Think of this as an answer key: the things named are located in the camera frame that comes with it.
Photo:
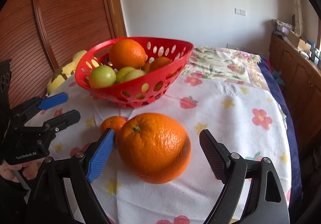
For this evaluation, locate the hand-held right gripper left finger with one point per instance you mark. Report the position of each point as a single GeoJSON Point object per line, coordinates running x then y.
{"type": "Point", "coordinates": [100, 156]}

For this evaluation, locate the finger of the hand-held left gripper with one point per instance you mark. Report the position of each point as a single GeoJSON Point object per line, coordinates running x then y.
{"type": "Point", "coordinates": [55, 100]}
{"type": "Point", "coordinates": [65, 118]}

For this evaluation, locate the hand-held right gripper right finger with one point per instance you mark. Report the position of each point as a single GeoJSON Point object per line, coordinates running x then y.
{"type": "Point", "coordinates": [213, 156]}

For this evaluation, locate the red plastic basket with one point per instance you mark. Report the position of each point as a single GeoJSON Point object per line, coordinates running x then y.
{"type": "Point", "coordinates": [105, 92]}

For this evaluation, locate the large green apple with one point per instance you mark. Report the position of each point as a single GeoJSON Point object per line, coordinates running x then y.
{"type": "Point", "coordinates": [102, 77]}

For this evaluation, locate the large orange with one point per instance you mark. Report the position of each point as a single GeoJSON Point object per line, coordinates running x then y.
{"type": "Point", "coordinates": [154, 147]}
{"type": "Point", "coordinates": [128, 53]}

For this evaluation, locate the small green apple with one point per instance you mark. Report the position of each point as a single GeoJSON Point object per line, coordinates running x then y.
{"type": "Point", "coordinates": [135, 75]}
{"type": "Point", "coordinates": [124, 72]}

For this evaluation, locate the person's left hand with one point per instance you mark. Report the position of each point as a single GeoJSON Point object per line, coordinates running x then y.
{"type": "Point", "coordinates": [7, 171]}

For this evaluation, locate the yellow plush toy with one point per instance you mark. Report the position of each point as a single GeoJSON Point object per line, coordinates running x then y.
{"type": "Point", "coordinates": [65, 71]}

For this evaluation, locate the white floral blanket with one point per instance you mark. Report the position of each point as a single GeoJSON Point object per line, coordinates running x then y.
{"type": "Point", "coordinates": [225, 123]}

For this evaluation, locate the dark blue bedsheet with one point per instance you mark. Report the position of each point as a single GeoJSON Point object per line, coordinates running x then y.
{"type": "Point", "coordinates": [293, 151]}

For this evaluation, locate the wooden slatted wardrobe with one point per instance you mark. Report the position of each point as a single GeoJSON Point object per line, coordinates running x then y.
{"type": "Point", "coordinates": [70, 8]}

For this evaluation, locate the beige floral quilt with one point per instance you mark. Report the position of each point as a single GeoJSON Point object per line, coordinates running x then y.
{"type": "Point", "coordinates": [213, 61]}

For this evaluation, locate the teal soft toy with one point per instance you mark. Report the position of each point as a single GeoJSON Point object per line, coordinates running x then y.
{"type": "Point", "coordinates": [277, 76]}

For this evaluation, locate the medium orange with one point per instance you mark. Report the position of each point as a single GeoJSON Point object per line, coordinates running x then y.
{"type": "Point", "coordinates": [160, 63]}

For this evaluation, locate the wooden cabinet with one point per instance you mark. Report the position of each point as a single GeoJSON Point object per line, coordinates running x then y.
{"type": "Point", "coordinates": [293, 68]}

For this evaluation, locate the cardboard box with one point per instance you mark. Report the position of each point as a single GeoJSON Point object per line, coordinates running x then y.
{"type": "Point", "coordinates": [298, 42]}

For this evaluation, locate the purple patterned box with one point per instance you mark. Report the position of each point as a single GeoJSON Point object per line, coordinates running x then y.
{"type": "Point", "coordinates": [283, 29]}

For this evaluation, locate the beige curtain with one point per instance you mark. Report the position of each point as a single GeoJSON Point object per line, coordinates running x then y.
{"type": "Point", "coordinates": [298, 13]}

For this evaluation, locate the white wall socket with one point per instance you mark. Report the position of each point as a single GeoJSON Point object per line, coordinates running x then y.
{"type": "Point", "coordinates": [232, 46]}

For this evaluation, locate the white wall switch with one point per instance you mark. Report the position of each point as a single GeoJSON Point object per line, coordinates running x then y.
{"type": "Point", "coordinates": [240, 11]}

